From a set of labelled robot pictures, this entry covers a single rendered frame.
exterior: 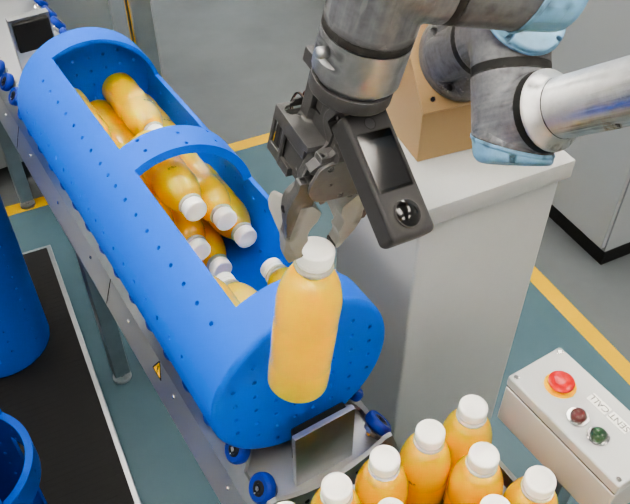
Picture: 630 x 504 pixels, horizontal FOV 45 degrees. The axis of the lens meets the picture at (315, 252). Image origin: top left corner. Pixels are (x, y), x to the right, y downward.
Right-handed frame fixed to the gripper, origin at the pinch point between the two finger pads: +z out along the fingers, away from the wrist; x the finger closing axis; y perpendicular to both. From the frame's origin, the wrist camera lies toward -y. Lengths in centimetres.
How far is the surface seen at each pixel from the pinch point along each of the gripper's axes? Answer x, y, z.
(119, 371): -12, 82, 153
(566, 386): -37.2, -15.6, 24.6
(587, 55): -167, 89, 65
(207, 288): 1.4, 16.7, 25.7
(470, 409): -24.2, -12.2, 27.8
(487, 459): -21.4, -19.2, 27.0
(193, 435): 2, 12, 60
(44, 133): 8, 72, 44
